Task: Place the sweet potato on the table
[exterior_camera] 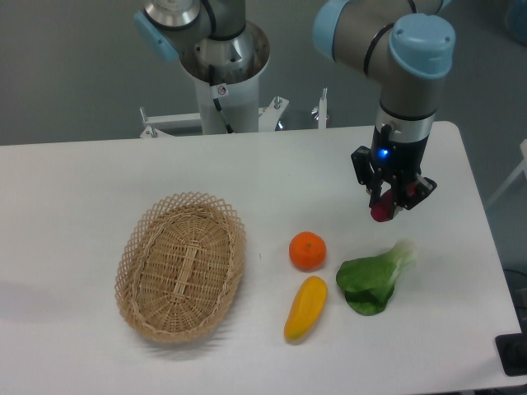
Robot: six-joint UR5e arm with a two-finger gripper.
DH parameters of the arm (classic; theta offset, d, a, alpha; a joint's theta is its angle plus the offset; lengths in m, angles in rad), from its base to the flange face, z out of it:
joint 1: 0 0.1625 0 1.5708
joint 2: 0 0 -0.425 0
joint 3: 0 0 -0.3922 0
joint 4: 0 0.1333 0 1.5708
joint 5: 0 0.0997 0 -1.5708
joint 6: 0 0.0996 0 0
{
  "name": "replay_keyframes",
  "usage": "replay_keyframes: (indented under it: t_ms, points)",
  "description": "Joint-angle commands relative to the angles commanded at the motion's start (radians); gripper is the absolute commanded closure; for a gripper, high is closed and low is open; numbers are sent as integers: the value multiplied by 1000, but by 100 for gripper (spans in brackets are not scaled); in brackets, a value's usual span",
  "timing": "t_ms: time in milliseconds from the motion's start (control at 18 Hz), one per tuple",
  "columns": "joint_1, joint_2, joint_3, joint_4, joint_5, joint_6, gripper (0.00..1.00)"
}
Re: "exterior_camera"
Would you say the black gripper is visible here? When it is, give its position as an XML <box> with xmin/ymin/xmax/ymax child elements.
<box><xmin>351</xmin><ymin>124</ymin><xmax>436</xmax><ymax>219</ymax></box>

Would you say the purple red sweet potato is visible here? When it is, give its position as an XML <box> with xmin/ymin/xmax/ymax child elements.
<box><xmin>371</xmin><ymin>189</ymin><xmax>396</xmax><ymax>222</ymax></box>

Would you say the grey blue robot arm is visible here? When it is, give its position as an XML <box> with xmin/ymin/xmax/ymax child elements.
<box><xmin>134</xmin><ymin>1</ymin><xmax>455</xmax><ymax>222</ymax></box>

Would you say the green bok choy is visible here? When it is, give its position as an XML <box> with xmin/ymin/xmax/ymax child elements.
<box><xmin>336</xmin><ymin>239</ymin><xmax>418</xmax><ymax>316</ymax></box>

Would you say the orange tangerine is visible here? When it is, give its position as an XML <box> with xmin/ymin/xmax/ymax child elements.
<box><xmin>289</xmin><ymin>231</ymin><xmax>327</xmax><ymax>271</ymax></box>

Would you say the yellow mango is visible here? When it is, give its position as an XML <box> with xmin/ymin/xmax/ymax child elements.
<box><xmin>283</xmin><ymin>276</ymin><xmax>328</xmax><ymax>342</ymax></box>

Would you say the white furniture leg right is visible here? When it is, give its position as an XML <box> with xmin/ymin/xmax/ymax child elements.
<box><xmin>486</xmin><ymin>140</ymin><xmax>527</xmax><ymax>210</ymax></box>

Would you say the black device at table edge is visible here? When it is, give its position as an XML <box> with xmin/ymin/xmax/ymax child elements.
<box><xmin>495</xmin><ymin>333</ymin><xmax>526</xmax><ymax>377</ymax></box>

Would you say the oval wicker basket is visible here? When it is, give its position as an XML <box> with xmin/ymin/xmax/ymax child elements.
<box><xmin>114</xmin><ymin>192</ymin><xmax>246</xmax><ymax>344</ymax></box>

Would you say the white metal base frame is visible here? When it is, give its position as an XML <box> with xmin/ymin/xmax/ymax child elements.
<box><xmin>139</xmin><ymin>87</ymin><xmax>329</xmax><ymax>138</ymax></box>

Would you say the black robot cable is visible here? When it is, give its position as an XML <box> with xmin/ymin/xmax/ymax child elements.
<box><xmin>208</xmin><ymin>65</ymin><xmax>236</xmax><ymax>135</ymax></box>

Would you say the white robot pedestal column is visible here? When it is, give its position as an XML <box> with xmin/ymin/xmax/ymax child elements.
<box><xmin>180</xmin><ymin>21</ymin><xmax>270</xmax><ymax>135</ymax></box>

